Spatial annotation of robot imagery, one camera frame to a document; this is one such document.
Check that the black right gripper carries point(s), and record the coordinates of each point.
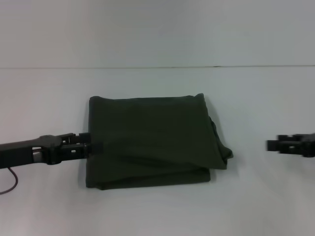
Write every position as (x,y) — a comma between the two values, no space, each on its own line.
(309,145)

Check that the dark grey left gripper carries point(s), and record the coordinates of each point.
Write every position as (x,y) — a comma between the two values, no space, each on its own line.
(24,152)

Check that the dark green t-shirt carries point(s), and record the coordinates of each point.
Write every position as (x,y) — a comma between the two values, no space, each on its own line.
(152,137)

